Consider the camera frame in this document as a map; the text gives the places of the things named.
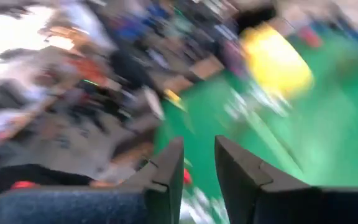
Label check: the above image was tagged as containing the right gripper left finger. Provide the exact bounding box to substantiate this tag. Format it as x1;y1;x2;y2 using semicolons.
0;136;185;224

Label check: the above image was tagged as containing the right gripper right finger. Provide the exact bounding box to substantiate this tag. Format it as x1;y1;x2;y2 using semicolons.
214;135;358;224

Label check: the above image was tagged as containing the red artificial tulip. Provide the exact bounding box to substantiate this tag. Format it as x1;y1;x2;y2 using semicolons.
296;26;323;49
183;169;193;186

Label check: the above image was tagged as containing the yellow artificial tulip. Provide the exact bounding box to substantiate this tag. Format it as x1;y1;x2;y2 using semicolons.
239;24;315;99

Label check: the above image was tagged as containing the purple ribbed glass vase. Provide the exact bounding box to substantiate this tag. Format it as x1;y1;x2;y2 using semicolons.
222;39;248;78

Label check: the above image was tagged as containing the green table mat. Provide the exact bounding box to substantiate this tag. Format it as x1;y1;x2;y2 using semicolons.
154;27;358;224

